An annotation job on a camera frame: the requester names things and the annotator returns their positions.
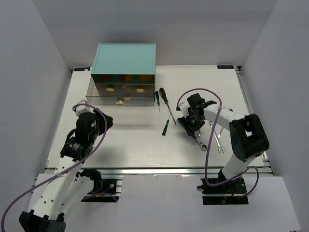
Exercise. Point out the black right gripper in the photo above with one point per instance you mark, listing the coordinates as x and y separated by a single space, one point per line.
185 122

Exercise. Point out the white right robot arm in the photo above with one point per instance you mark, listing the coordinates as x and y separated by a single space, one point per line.
247 135

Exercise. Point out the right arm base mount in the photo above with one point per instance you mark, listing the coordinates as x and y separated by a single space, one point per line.
226 194

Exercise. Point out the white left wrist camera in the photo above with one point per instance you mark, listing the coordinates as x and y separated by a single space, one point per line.
82 108

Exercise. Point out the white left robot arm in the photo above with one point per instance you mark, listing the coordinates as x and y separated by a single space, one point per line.
71 184

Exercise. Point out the small combination wrench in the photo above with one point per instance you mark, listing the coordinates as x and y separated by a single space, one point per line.
220 148

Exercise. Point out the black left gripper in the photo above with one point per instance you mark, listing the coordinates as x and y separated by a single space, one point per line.
99 113

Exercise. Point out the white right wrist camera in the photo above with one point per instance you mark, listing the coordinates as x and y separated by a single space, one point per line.
183 108

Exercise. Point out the small precision screwdriver by cabinet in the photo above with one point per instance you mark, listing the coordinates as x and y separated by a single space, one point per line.
157 100

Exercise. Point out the teal drawer cabinet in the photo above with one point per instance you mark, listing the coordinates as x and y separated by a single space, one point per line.
124 59

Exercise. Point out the small black green precision screwdriver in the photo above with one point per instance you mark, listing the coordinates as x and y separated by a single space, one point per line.
165 128

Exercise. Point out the black yellow large screwdriver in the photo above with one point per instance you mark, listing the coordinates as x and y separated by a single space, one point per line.
164 97

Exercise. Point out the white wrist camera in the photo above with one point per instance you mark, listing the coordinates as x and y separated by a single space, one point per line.
82 108
183 108

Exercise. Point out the large ratchet combination wrench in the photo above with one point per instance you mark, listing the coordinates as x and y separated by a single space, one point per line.
202 145

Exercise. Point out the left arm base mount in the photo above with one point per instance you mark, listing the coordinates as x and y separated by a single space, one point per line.
104 190

